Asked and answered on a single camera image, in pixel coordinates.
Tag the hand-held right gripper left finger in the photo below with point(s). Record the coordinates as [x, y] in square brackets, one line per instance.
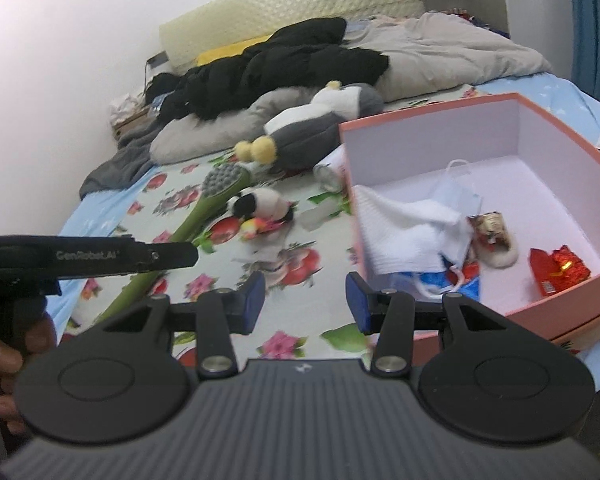
[254, 305]

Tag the row of small bottles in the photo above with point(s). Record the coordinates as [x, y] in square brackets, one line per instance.
[462, 11]

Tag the pink cardboard box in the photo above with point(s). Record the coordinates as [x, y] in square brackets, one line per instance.
[530, 180]

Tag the light blue bed sheet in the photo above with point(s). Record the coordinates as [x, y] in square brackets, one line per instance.
[575, 100]

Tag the silver spray can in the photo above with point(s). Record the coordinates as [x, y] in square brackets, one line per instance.
[330, 172]

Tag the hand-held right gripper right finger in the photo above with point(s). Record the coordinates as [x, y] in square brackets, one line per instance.
[356, 305]

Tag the blue snack packet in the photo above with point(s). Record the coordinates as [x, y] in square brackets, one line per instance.
[472, 285]

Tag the brown cardboard box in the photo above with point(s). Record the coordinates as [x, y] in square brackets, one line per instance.
[135, 127]

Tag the yellow pillow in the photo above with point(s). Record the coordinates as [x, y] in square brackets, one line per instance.
[235, 51]

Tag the white crumpled paper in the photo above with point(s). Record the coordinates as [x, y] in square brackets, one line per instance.
[125, 109]

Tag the blue face mask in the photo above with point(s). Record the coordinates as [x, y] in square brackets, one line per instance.
[462, 195]

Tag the cream quilted headboard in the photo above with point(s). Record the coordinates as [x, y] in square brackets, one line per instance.
[280, 15]

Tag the white wardrobe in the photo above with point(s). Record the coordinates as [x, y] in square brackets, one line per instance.
[530, 0]

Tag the clear plastic packet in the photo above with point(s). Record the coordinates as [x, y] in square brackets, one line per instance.
[325, 215]

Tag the grey duvet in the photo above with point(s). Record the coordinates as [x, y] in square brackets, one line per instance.
[455, 55]

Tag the small beige plush slipper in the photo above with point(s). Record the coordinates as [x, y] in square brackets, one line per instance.
[497, 247]

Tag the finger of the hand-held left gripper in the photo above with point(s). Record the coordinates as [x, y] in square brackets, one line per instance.
[172, 256]

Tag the white towel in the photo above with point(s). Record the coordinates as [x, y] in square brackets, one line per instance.
[410, 230]

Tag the black puffer jacket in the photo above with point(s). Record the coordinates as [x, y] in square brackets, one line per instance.
[290, 70]

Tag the fruit print bed sheet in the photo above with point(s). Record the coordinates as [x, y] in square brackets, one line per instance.
[180, 200]

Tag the grey penguin plush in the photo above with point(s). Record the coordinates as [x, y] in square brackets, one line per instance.
[305, 132]

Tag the dark grey cloth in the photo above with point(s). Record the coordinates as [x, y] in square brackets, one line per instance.
[120, 165]

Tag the red foil packet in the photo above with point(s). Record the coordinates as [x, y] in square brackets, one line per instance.
[545, 272]

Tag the person's left hand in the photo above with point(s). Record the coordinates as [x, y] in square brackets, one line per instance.
[0, 355]

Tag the small panda plush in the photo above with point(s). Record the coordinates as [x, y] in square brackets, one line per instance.
[260, 202]

